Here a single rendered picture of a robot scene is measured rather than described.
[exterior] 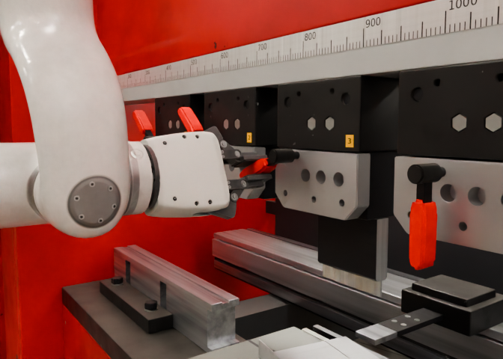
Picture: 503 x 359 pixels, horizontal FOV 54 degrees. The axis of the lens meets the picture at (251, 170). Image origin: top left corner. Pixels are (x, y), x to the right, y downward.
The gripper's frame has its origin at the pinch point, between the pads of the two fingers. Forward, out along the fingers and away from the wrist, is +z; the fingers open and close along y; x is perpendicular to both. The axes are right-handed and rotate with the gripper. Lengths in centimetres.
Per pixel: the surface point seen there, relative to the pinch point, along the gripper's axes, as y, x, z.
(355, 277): 16.3, 6.0, 7.9
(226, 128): -9.7, -9.5, 3.9
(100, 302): 12, -66, -2
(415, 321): 24.6, 2.6, 20.6
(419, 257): 15.2, 22.6, -0.2
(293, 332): 22.1, -5.1, 4.9
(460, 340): 29.7, 1.3, 31.4
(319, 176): 3.5, 8.2, 4.0
